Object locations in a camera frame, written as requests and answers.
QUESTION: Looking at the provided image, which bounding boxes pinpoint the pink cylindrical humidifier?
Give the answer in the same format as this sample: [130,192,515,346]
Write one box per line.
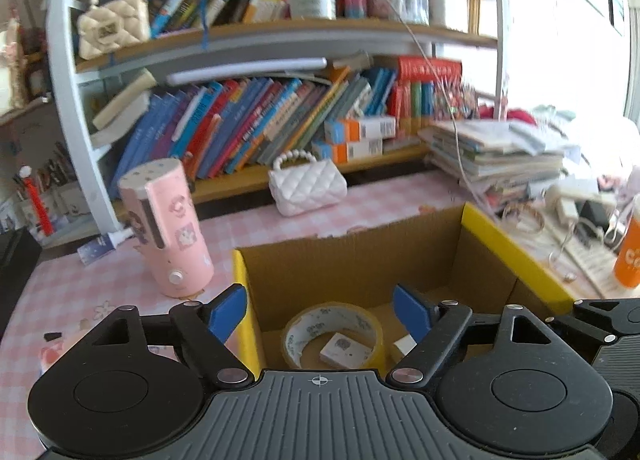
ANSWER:
[117,157,216,299]

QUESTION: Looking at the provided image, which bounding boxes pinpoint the white power strip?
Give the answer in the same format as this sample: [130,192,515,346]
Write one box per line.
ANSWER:
[544,178,619,212]

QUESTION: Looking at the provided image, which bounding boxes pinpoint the thick cream book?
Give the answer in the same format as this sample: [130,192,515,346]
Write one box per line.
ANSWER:
[91,68,159,132]

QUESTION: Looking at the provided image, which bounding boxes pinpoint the red books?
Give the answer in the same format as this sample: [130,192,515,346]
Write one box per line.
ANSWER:
[390,57,464,122]

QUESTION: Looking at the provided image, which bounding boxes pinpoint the red cloth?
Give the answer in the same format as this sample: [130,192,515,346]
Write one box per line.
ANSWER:
[477,104,534,124]

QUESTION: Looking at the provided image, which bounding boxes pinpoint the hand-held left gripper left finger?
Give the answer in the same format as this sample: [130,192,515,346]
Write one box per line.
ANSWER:
[62,284,254,389]

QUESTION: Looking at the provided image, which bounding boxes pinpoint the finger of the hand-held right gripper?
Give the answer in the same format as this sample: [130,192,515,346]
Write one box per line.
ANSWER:
[547,296,640,349]

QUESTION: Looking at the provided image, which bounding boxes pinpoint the white metal bookshelf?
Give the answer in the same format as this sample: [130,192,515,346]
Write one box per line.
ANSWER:
[44,0,507,242]

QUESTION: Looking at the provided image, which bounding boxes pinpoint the blue tube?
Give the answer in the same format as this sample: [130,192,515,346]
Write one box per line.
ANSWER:
[77,229,134,267]

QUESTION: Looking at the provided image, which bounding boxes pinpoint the yellow cardboard box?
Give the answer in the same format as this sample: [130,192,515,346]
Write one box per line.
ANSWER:
[231,202,584,382]

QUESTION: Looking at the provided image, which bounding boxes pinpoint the beige quilted handbag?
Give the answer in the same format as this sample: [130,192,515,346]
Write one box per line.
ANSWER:
[77,0,152,61]

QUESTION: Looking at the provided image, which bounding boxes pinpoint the white quilted handbag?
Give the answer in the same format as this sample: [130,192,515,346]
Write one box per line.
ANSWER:
[267,150,349,217]

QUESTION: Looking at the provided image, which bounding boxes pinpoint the white plug adapter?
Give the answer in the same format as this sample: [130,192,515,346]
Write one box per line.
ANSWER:
[555,197,581,224]

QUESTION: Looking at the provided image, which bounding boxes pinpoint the yellow tape roll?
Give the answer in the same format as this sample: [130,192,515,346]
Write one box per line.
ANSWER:
[280,302,386,370]

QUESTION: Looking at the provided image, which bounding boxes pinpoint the row of colourful books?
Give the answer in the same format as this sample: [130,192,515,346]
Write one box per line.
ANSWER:
[117,67,401,182]

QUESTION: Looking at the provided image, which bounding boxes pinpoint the red pen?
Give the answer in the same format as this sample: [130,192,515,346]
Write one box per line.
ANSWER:
[19,165,54,237]

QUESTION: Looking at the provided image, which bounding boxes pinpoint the wall poster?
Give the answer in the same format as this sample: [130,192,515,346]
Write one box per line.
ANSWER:
[504,0,562,43]

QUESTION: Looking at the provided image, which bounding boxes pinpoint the stack of papers and booklets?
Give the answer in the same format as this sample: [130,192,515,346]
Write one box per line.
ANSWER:
[417,117,569,202]

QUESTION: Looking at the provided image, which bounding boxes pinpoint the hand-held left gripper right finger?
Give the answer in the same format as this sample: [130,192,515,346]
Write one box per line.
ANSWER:
[385,284,569,389]

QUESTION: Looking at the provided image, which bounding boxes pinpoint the orange paper cup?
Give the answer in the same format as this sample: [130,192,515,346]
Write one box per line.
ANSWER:
[613,213,640,290]

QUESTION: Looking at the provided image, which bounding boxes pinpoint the printed paper sheets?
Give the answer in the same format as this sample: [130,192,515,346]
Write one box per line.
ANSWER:
[544,224,622,299]

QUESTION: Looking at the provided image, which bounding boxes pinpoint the pink cylinder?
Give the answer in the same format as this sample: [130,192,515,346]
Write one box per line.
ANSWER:
[40,340,71,375]

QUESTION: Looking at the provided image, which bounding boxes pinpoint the orange and white carton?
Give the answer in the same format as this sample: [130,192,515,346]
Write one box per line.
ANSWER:
[312,138,385,165]
[324,115,397,144]

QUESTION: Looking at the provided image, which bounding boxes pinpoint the small white printed box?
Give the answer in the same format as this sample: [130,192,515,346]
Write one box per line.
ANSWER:
[319,332,375,367]

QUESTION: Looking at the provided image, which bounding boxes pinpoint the black box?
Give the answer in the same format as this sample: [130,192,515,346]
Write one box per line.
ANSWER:
[0,227,44,337]

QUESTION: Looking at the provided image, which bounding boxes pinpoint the white pen cup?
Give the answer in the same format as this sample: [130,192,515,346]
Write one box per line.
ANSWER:
[428,0,469,34]

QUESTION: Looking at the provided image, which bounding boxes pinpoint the small white block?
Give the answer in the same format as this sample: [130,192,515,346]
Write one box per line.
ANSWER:
[390,334,419,359]

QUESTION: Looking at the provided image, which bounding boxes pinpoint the pink checked tablecloth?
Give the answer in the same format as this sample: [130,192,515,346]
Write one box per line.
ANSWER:
[0,169,640,391]

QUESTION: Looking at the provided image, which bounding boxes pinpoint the white cable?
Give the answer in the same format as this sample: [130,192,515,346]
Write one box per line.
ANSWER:
[364,0,482,202]

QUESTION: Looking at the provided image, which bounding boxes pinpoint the flat white book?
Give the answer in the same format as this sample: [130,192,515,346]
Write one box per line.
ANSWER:
[165,57,329,87]

